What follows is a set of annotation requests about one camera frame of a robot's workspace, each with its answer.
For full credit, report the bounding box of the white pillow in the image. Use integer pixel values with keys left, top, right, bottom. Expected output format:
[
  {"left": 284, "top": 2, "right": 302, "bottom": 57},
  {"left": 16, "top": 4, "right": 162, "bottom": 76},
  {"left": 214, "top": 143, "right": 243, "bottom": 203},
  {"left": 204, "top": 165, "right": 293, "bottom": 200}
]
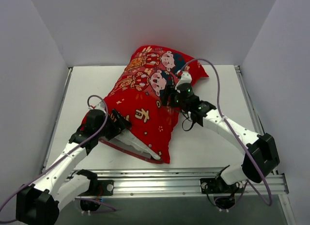
[{"left": 115, "top": 129, "right": 161, "bottom": 161}]

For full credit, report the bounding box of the red patterned pillowcase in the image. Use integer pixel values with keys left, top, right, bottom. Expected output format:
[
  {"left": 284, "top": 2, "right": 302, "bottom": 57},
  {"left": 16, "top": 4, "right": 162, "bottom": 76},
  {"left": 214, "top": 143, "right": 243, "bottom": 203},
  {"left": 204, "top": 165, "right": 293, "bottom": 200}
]
[{"left": 81, "top": 45, "right": 209, "bottom": 165}]

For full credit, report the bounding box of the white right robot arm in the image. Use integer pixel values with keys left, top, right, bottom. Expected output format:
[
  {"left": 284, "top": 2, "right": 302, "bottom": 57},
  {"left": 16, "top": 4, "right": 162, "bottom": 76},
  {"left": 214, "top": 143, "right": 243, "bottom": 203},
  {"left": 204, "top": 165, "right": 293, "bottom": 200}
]
[{"left": 161, "top": 83, "right": 280, "bottom": 193}]

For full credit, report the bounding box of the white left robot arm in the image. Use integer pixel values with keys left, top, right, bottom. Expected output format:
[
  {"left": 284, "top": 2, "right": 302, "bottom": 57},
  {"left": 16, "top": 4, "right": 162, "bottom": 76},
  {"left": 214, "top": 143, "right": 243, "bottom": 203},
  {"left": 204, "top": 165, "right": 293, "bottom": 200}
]
[{"left": 15, "top": 109, "right": 131, "bottom": 225}]

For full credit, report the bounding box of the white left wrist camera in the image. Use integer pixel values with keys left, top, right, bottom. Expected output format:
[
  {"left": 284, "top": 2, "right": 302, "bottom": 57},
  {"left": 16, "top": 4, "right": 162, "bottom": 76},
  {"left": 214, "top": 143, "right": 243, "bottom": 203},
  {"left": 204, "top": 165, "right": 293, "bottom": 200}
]
[{"left": 91, "top": 101, "right": 106, "bottom": 111}]

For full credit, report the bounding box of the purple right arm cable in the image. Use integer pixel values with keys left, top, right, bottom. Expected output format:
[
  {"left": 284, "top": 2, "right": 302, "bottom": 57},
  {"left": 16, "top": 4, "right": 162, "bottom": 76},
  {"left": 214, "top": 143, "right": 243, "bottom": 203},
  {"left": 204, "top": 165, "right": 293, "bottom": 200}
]
[{"left": 178, "top": 58, "right": 273, "bottom": 207}]

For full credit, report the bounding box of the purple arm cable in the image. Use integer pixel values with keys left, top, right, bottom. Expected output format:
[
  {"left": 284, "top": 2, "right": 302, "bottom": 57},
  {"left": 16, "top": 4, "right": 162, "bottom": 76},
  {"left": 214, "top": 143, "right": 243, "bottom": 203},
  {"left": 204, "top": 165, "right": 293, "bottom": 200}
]
[
  {"left": 178, "top": 58, "right": 273, "bottom": 207},
  {"left": 0, "top": 95, "right": 117, "bottom": 224}
]

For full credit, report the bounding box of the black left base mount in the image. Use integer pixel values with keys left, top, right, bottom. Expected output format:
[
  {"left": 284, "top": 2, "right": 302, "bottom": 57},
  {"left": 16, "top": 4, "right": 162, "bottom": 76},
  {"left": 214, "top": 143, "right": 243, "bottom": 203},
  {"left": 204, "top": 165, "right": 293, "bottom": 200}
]
[{"left": 77, "top": 179, "right": 116, "bottom": 215}]

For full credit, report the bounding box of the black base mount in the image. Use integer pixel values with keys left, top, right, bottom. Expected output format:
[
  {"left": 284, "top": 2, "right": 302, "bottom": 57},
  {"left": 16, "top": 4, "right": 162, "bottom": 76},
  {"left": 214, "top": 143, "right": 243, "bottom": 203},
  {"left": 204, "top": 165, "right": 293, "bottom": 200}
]
[
  {"left": 200, "top": 178, "right": 245, "bottom": 212},
  {"left": 77, "top": 179, "right": 116, "bottom": 215}
]

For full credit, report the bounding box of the aluminium left side rail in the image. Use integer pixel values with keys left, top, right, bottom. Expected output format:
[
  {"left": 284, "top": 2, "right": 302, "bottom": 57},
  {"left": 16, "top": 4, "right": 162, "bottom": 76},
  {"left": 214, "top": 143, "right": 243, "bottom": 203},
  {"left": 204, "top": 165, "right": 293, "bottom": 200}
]
[{"left": 42, "top": 67, "right": 73, "bottom": 171}]

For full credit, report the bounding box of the aluminium front rail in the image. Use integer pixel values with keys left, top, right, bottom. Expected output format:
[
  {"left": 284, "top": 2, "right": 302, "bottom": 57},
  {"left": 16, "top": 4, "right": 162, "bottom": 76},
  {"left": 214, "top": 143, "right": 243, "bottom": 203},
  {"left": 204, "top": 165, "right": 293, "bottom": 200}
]
[{"left": 38, "top": 168, "right": 289, "bottom": 199}]

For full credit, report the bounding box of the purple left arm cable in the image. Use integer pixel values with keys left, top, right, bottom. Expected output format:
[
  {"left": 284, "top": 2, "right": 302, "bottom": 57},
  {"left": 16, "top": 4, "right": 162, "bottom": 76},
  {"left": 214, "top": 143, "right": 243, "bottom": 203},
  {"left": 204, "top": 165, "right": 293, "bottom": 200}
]
[{"left": 0, "top": 95, "right": 117, "bottom": 224}]

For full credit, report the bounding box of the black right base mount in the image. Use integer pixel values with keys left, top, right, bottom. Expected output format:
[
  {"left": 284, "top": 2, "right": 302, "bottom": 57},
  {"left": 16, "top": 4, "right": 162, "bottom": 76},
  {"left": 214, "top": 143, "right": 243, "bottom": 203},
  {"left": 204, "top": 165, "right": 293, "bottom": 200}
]
[{"left": 200, "top": 178, "right": 245, "bottom": 212}]

